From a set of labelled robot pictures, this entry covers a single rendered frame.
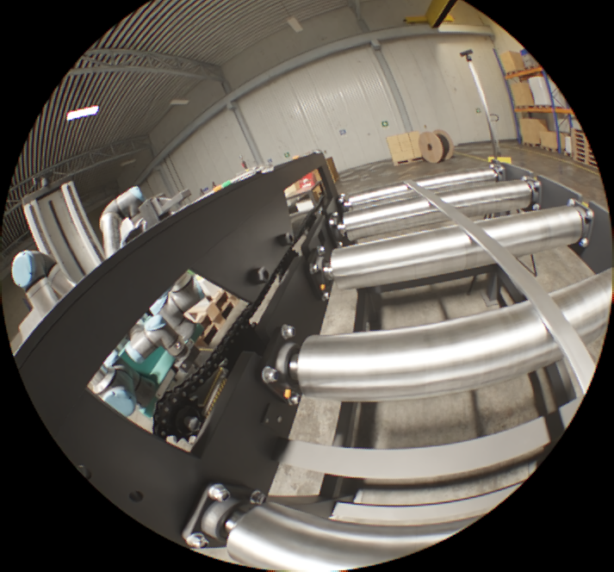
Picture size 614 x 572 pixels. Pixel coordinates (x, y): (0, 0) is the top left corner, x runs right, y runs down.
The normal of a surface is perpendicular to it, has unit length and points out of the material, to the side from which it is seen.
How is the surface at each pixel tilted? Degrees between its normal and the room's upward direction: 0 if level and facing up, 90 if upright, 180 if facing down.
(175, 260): 90
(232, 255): 90
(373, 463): 0
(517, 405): 0
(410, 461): 0
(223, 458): 90
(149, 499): 90
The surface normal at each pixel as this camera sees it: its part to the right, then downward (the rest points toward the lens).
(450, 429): -0.36, -0.82
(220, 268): 0.90, -0.18
